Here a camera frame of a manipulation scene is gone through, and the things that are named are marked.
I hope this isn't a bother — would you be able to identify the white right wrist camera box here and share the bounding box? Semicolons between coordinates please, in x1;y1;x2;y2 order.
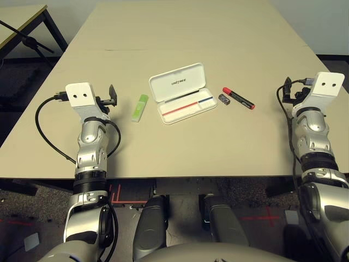
293;72;345;110

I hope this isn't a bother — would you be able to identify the metal table underframe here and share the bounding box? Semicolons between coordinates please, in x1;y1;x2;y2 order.
152;178;219;196

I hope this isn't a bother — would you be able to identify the black camera cable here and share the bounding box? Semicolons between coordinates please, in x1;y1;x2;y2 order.
276;78;314;197
34;91;122;165

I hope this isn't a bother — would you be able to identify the green highlighter pen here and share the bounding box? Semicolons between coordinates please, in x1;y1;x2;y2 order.
131;94;149;123

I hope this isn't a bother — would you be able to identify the beige side table black frame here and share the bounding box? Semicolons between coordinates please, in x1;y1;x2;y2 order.
0;4;69;59

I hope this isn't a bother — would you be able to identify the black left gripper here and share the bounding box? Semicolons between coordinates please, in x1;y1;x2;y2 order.
95;84;119;114

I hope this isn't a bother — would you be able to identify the grey robot right leg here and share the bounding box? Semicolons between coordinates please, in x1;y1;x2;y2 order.
204;194;250;246

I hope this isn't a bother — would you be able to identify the black right camera cable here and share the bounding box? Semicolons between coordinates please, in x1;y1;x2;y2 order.
276;78;314;197

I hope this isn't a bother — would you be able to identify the black table foot beam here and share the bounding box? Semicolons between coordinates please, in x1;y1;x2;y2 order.
0;181;38;196

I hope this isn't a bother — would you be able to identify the red tape strip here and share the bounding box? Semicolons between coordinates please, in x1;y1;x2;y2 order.
0;218;28;227

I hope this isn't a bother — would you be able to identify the black tripod stand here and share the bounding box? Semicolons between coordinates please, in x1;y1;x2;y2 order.
0;20;55;66

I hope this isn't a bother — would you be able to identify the red and black marker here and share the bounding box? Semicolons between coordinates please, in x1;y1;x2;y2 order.
222;87;256;110

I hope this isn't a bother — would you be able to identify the white plastic pencil case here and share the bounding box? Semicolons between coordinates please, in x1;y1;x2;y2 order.
148;63;218;126

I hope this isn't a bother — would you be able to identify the grey robot torso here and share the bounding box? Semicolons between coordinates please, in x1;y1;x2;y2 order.
35;241;300;262

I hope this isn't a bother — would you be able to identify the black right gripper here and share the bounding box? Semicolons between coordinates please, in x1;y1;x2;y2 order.
282;77;310;106

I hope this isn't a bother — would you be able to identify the grey robot leg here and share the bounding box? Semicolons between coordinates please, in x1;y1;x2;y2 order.
204;194;250;246
133;194;169;260

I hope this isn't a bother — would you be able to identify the grey robot left leg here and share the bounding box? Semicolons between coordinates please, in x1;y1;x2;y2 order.
133;194;169;260

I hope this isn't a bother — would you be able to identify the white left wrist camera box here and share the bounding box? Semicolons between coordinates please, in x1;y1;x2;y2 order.
65;82;109;121

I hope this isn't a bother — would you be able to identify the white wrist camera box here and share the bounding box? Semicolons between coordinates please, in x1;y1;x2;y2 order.
293;72;345;110
65;82;109;121

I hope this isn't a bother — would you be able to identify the black left camera cable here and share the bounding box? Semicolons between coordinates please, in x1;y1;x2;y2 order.
34;91;122;165

